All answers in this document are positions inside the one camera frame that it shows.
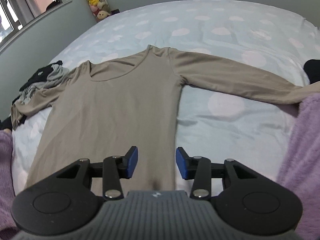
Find grey garment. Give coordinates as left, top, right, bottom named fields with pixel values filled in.
left=19, top=64, right=70, bottom=105

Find column of plush toys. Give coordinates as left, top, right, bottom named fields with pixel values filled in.
left=79, top=0, right=112, bottom=22

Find window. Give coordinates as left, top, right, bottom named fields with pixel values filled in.
left=0, top=0, right=63, bottom=43

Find polka dot bedsheet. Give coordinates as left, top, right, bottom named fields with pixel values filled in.
left=11, top=0, right=320, bottom=198

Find purple fuzzy pants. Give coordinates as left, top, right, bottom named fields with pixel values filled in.
left=0, top=91, right=320, bottom=234

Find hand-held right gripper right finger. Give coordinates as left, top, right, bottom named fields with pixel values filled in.
left=176, top=147, right=258, bottom=200

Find beige long-sleeve shirt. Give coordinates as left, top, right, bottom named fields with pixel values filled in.
left=10, top=44, right=320, bottom=195

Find white patterned garment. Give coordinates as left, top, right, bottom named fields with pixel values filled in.
left=12, top=84, right=38, bottom=106

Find black sock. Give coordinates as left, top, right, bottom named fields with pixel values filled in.
left=0, top=118, right=13, bottom=131
left=303, top=59, right=320, bottom=85

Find grey curtain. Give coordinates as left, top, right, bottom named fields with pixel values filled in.
left=12, top=0, right=42, bottom=23

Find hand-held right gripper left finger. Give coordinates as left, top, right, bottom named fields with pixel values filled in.
left=56, top=146, right=139, bottom=201

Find windowsill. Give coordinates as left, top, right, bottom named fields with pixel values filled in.
left=0, top=0, right=73, bottom=53

